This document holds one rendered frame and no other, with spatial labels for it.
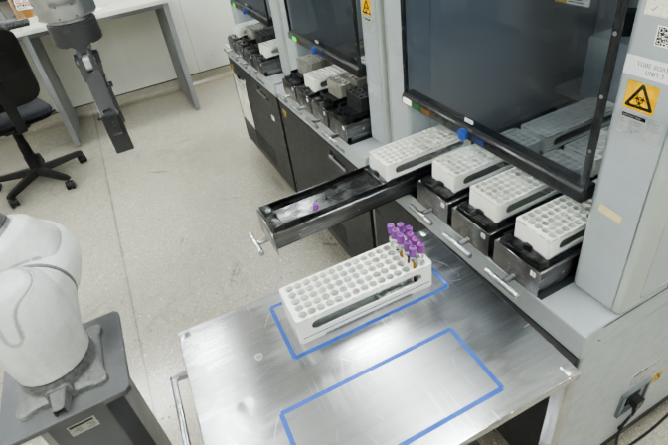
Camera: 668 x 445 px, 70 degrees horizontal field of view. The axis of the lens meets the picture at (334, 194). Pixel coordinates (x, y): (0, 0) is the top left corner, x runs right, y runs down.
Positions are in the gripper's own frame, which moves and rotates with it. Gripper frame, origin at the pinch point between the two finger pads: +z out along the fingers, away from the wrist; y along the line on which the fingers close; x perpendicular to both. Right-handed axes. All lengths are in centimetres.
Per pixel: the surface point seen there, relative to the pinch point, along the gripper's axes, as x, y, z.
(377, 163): 59, -10, 35
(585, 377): 71, 54, 64
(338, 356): 21, 38, 38
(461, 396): 34, 56, 39
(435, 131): 81, -13, 34
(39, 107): -49, -244, 66
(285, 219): 28.8, -8.3, 40.0
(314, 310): 20.3, 30.5, 32.9
